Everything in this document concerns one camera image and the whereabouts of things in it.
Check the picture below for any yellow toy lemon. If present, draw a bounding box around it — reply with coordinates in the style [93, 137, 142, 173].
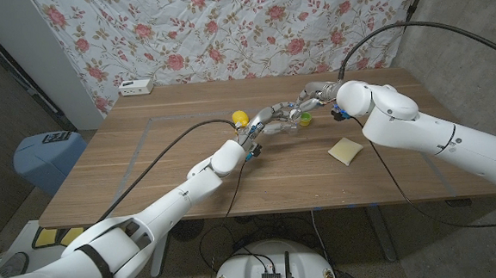
[231, 108, 251, 129]

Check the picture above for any yellow black floor sticker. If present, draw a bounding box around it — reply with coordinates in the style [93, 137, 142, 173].
[30, 224, 85, 250]

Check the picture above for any black flat device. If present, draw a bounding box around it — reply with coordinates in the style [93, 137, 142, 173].
[40, 130, 73, 145]

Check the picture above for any white power strip box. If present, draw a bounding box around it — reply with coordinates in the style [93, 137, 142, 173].
[118, 77, 156, 98]

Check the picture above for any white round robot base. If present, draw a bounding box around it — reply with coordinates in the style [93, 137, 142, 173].
[210, 235, 338, 278]

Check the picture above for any grey floor cable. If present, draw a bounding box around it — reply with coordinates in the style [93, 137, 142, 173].
[310, 208, 339, 278]

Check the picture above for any grey table leg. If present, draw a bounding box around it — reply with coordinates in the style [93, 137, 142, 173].
[366, 205, 399, 264]

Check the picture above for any left wrist thin black cable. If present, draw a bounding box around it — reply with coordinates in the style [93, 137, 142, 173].
[221, 158, 254, 219]

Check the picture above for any grey white sneaker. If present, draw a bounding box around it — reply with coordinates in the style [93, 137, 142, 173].
[0, 250, 31, 278]

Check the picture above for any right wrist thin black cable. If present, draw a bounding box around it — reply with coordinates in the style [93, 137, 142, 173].
[352, 108, 496, 236]

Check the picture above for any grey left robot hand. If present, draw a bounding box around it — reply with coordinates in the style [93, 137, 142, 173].
[233, 101, 304, 152]

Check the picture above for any wrist thin black cable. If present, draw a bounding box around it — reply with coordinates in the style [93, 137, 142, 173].
[352, 108, 496, 236]
[221, 158, 254, 219]

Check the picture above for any black looped floor cable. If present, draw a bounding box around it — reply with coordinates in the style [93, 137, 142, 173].
[196, 221, 279, 278]

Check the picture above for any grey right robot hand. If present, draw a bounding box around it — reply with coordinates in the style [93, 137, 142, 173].
[290, 79, 346, 120]

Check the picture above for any blue grey bin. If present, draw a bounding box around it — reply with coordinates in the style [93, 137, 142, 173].
[10, 129, 91, 200]

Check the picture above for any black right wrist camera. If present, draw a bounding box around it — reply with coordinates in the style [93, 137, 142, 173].
[331, 104, 352, 122]

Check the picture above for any right arm thick black cable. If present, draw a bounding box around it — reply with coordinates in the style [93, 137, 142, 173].
[334, 15, 496, 82]

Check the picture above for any clear medicine bottle white cap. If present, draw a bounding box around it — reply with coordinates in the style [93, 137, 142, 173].
[271, 108, 303, 135]

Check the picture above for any floral print backdrop cloth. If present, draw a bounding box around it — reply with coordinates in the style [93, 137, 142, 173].
[31, 0, 431, 121]

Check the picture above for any arm thick black cable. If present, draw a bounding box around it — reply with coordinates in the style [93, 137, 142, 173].
[91, 117, 244, 222]
[334, 15, 496, 82]

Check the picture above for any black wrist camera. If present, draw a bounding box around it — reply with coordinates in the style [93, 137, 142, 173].
[331, 104, 352, 122]
[243, 141, 264, 161]

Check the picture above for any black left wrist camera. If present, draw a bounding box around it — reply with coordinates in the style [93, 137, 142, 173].
[243, 141, 264, 161]

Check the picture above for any white table leg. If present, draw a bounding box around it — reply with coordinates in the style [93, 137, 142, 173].
[147, 232, 174, 278]

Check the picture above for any left arm thick black cable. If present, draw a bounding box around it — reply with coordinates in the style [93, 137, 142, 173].
[91, 117, 244, 222]

